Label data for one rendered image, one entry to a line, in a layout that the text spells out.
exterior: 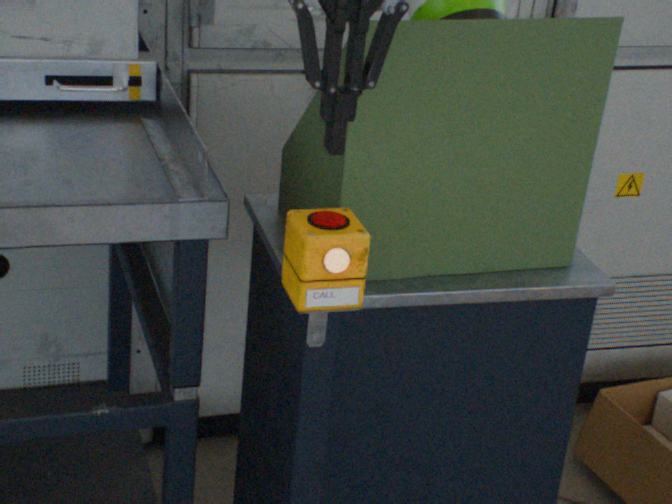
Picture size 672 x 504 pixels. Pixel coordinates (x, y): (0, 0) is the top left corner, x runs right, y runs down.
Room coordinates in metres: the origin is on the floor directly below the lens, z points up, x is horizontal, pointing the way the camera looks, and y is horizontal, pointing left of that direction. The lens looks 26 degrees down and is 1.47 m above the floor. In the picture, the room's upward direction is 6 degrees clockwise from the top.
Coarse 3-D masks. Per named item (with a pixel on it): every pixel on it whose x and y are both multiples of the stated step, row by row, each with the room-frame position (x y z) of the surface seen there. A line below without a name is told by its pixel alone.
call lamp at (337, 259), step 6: (330, 252) 1.22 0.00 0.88; (336, 252) 1.22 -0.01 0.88; (342, 252) 1.22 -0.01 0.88; (348, 252) 1.23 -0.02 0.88; (324, 258) 1.22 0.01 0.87; (330, 258) 1.22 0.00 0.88; (336, 258) 1.22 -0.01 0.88; (342, 258) 1.22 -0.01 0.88; (348, 258) 1.23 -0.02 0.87; (324, 264) 1.22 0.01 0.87; (330, 264) 1.22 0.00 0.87; (336, 264) 1.22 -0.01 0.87; (342, 264) 1.22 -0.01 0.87; (348, 264) 1.23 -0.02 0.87; (330, 270) 1.22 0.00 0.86; (336, 270) 1.22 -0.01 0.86; (342, 270) 1.22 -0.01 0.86
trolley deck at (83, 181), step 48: (0, 144) 1.53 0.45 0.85; (48, 144) 1.55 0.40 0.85; (96, 144) 1.56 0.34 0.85; (144, 144) 1.58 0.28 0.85; (0, 192) 1.37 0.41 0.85; (48, 192) 1.39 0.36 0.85; (96, 192) 1.40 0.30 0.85; (144, 192) 1.42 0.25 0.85; (0, 240) 1.33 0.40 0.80; (48, 240) 1.35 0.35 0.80; (96, 240) 1.37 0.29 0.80; (144, 240) 1.39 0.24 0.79; (192, 240) 1.41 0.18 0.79
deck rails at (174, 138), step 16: (144, 48) 1.84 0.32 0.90; (160, 80) 1.71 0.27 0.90; (160, 96) 1.71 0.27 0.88; (176, 96) 1.60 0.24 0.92; (144, 112) 1.70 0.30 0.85; (160, 112) 1.70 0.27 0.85; (176, 112) 1.59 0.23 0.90; (160, 128) 1.64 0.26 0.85; (176, 128) 1.59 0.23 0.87; (192, 128) 1.49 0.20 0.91; (160, 144) 1.58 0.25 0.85; (176, 144) 1.58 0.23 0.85; (192, 144) 1.48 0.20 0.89; (160, 160) 1.52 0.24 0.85; (176, 160) 1.53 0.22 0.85; (192, 160) 1.48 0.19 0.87; (176, 176) 1.47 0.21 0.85; (192, 176) 1.48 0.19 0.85; (176, 192) 1.42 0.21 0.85; (192, 192) 1.42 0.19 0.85
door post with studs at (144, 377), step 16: (144, 0) 2.06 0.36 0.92; (160, 0) 2.07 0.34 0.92; (144, 16) 2.06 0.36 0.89; (160, 16) 2.07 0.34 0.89; (144, 32) 2.06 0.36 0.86; (160, 32) 2.07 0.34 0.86; (160, 48) 2.07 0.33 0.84; (160, 64) 2.07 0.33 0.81; (144, 352) 2.07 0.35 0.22; (144, 368) 2.07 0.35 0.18; (144, 384) 2.07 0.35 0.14; (144, 432) 2.07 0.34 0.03
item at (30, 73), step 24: (0, 72) 1.64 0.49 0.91; (24, 72) 1.65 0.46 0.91; (48, 72) 1.66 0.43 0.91; (72, 72) 1.68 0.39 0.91; (96, 72) 1.69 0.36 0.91; (144, 72) 1.71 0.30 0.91; (0, 96) 1.64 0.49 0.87; (24, 96) 1.65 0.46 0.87; (48, 96) 1.66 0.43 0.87; (72, 96) 1.68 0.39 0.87; (96, 96) 1.69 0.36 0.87; (144, 96) 1.71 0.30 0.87
